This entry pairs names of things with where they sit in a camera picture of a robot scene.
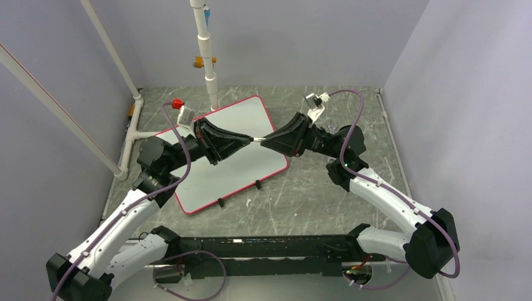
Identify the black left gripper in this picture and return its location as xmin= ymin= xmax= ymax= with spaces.
xmin=164 ymin=117 xmax=249 ymax=172

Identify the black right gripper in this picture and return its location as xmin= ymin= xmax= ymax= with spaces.
xmin=260 ymin=113 xmax=342 ymax=159

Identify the red framed whiteboard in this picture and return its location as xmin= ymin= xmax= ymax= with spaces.
xmin=175 ymin=95 xmax=289 ymax=214

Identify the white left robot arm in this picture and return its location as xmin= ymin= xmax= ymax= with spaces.
xmin=46 ymin=118 xmax=255 ymax=300

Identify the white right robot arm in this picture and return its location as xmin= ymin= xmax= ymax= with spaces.
xmin=258 ymin=113 xmax=460 ymax=279

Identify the silver combination wrench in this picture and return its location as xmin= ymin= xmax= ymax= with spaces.
xmin=327 ymin=119 xmax=338 ymax=163

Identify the orange pipe clamp knob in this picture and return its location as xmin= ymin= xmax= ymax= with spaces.
xmin=191 ymin=56 xmax=217 ymax=68

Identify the white slanted corner pipe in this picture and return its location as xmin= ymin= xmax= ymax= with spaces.
xmin=80 ymin=0 xmax=156 ymax=181

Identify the white vertical pvc pipe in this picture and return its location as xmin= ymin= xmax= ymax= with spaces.
xmin=189 ymin=0 xmax=220 ymax=111

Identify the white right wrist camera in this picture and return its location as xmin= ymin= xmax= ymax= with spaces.
xmin=304 ymin=92 xmax=330 ymax=124

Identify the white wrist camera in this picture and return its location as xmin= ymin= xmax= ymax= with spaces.
xmin=171 ymin=98 xmax=198 ymax=132
xmin=304 ymin=92 xmax=330 ymax=124

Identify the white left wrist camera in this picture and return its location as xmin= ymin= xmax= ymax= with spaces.
xmin=171 ymin=98 xmax=198 ymax=132

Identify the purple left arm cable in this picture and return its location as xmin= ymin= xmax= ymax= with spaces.
xmin=50 ymin=102 xmax=193 ymax=301

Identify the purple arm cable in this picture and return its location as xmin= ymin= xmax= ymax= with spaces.
xmin=328 ymin=88 xmax=461 ymax=279
xmin=50 ymin=102 xmax=193 ymax=301

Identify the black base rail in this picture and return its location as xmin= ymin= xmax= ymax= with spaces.
xmin=162 ymin=235 xmax=369 ymax=278

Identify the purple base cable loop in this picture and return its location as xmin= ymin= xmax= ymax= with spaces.
xmin=152 ymin=248 xmax=228 ymax=301

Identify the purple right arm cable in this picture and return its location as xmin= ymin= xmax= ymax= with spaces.
xmin=328 ymin=88 xmax=461 ymax=279

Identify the white red wall trim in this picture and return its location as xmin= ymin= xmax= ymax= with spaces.
xmin=1 ymin=44 xmax=127 ymax=180

